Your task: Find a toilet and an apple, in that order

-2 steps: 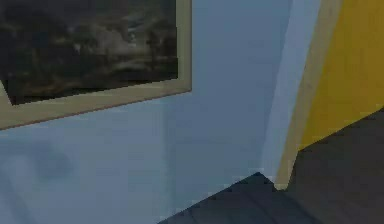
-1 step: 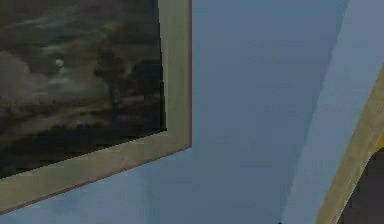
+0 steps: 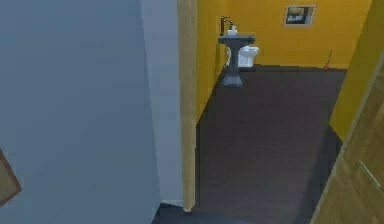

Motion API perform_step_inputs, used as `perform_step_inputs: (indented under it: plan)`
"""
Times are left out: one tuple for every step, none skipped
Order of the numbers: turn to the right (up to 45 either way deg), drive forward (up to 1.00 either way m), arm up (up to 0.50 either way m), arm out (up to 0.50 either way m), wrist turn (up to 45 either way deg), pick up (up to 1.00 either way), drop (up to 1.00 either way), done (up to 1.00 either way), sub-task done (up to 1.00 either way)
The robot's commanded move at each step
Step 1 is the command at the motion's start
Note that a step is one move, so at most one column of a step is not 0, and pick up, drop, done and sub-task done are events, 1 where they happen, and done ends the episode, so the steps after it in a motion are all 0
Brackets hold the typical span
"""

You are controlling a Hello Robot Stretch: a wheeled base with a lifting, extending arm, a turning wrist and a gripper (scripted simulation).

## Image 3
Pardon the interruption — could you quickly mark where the dark grey pedestal sink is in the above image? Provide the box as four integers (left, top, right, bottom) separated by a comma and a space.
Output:
217, 32, 256, 88

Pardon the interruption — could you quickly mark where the black sink faucet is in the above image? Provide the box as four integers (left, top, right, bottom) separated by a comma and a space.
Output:
220, 15, 234, 35

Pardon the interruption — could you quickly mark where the red toilet plunger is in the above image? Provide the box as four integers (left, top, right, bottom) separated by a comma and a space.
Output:
323, 49, 334, 71

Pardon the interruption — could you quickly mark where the wooden room door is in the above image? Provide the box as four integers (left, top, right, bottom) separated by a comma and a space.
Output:
309, 49, 384, 224

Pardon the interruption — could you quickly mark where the framed wall picture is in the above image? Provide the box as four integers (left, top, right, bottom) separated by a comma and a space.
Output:
283, 3, 318, 27

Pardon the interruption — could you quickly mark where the white toilet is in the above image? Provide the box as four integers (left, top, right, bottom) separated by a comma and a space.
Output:
225, 45, 260, 69

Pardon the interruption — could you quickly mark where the silver door handle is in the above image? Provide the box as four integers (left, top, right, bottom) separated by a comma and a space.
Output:
358, 160, 382, 189

